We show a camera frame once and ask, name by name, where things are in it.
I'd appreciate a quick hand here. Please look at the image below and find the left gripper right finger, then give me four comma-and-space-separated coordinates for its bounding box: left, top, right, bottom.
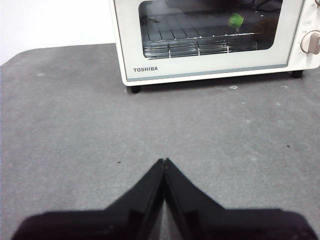
164, 157, 318, 240

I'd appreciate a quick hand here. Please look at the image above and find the oven door with beige handle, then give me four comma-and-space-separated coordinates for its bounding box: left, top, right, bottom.
113, 0, 305, 82

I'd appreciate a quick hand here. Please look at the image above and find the metal wire oven rack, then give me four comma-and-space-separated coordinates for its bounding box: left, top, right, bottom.
141, 14, 263, 42

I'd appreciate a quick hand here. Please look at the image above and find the white Toshiba toaster oven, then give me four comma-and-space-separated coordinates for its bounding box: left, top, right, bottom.
108, 0, 320, 94

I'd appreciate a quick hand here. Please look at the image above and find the beige oven knob, upright grip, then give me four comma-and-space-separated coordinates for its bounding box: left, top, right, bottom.
299, 29, 320, 55

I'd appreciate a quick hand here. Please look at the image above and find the purple eggplant with green stem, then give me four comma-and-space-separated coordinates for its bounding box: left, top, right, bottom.
227, 12, 276, 35

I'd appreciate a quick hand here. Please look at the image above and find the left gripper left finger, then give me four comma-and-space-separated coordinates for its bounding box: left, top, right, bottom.
11, 158, 165, 240

